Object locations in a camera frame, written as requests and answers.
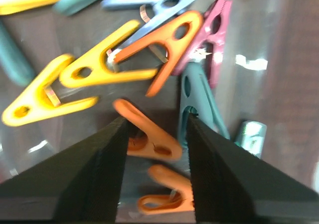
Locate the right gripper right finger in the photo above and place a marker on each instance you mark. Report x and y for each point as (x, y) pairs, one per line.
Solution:
(232, 186)

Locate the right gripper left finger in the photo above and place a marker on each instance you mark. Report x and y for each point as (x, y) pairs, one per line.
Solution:
(79, 185)

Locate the orange clothespin lower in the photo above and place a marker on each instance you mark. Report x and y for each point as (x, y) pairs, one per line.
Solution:
(155, 143)

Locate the orange clothespin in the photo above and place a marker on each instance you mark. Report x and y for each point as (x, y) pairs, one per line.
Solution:
(155, 143)
(165, 36)

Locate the yellow clothespin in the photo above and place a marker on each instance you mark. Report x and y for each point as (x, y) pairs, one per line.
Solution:
(91, 69)
(34, 105)

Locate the teal clothespin right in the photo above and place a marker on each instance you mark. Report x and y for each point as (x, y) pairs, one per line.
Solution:
(196, 97)

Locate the teal clothespin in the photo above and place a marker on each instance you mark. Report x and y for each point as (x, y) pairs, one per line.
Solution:
(196, 97)
(12, 60)

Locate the yellow clothespin centre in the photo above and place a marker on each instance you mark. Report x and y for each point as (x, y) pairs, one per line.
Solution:
(91, 69)

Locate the teal transparent plastic bin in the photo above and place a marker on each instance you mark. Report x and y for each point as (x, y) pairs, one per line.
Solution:
(270, 73)

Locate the magenta clothespin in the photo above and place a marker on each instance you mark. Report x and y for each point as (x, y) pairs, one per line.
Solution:
(212, 31)

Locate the light blue clothespin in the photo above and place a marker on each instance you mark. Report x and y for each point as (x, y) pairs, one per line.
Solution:
(163, 9)

